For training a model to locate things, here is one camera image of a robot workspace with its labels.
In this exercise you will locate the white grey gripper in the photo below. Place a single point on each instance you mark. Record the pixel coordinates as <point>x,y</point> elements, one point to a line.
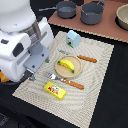
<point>38,55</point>

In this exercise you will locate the yellow toy banana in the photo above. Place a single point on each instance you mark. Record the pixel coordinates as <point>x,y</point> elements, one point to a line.
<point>67,64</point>

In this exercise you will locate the yellow butter box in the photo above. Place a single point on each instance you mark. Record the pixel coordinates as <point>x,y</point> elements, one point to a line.
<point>55,90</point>

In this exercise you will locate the orange bread loaf toy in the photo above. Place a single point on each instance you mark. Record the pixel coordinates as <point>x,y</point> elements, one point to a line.
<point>3,77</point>

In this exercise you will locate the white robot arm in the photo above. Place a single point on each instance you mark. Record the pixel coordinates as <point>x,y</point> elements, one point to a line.
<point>24,41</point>

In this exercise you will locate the round wooden plate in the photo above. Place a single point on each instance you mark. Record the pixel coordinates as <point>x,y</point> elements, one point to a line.
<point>67,73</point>

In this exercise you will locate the beige woven placemat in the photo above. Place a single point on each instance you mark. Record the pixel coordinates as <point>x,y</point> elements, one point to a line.
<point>78,105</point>

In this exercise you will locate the dark grey pot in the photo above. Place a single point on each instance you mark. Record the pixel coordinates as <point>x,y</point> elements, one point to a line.
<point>91,13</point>

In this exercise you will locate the salmon pink board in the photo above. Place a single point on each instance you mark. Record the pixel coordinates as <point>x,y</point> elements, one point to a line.
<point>107,27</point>

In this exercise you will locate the beige bowl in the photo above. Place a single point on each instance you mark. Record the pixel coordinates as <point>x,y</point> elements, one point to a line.
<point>122,15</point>

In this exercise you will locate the fork with wooden handle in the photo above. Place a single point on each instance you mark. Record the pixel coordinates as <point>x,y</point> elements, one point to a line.
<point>66,81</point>

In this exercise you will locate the knife with wooden handle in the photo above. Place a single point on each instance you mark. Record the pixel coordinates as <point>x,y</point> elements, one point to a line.
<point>79,56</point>

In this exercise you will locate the grey pan with handle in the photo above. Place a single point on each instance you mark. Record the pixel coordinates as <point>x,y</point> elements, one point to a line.
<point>65,9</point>

